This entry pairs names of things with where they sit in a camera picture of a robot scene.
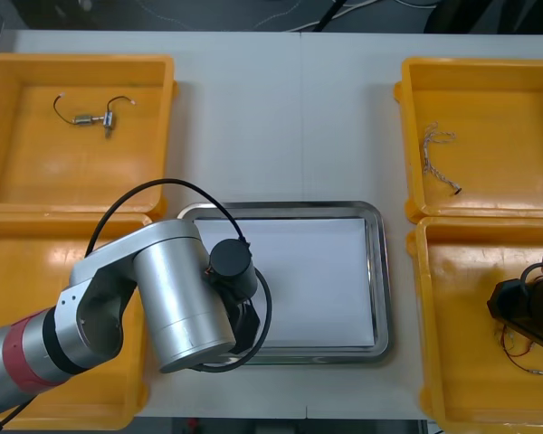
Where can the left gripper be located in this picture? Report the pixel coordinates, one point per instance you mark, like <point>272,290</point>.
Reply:
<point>244,325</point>

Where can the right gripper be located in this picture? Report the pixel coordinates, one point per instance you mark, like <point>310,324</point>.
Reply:
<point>511,300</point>

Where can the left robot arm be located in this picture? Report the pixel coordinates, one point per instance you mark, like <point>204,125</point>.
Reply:
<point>176,289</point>

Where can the yellow-orange plastic bin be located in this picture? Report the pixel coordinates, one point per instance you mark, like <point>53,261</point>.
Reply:
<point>502,153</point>
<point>22,271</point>
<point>72,176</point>
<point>470,361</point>

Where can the white sheet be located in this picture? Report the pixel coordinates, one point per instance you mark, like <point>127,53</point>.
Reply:
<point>317,280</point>

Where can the steel tray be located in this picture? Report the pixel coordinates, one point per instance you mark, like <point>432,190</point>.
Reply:
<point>380,271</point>

